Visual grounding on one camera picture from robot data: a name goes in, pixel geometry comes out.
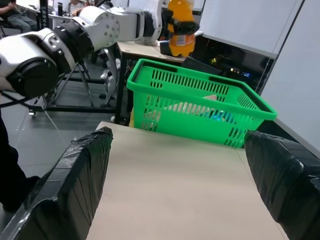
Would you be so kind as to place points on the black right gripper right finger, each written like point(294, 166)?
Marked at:
point(287, 180)

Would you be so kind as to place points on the person's dark trouser leg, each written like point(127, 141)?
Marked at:
point(12, 175)

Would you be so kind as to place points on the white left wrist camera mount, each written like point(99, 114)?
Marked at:
point(158, 17)

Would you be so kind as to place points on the small black box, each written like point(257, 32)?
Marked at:
point(164, 48)

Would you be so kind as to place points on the white humanoid robot legs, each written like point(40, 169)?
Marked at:
point(111, 72)

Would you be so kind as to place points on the seated person in dark shirt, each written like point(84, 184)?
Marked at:
point(15, 17)

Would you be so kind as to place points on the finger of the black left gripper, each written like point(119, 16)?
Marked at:
point(186, 27)

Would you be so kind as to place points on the person in striped shirt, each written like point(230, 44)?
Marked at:
point(75, 7)

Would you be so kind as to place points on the wooden desk with black legs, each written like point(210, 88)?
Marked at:
point(140, 51)

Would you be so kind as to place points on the black upright pole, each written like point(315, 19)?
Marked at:
point(43, 15)

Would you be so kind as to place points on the black metal frame stand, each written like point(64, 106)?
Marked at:
point(82, 100)

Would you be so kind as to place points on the yellow packet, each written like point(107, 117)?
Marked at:
point(132, 120)

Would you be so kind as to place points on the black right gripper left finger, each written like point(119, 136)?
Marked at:
point(67, 190)

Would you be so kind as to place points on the green plastic shopping basket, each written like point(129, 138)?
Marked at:
point(190, 110)

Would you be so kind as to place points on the blue packet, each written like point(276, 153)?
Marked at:
point(221, 117)

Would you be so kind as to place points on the black drinking bottle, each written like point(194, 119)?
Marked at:
point(60, 8)

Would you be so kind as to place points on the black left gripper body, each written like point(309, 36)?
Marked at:
point(165, 23)

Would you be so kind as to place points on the orange soda bottle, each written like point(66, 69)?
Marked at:
point(182, 42)

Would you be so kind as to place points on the pale flat packet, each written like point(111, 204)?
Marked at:
point(180, 107)

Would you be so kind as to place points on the pink box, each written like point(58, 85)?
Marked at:
point(210, 97)

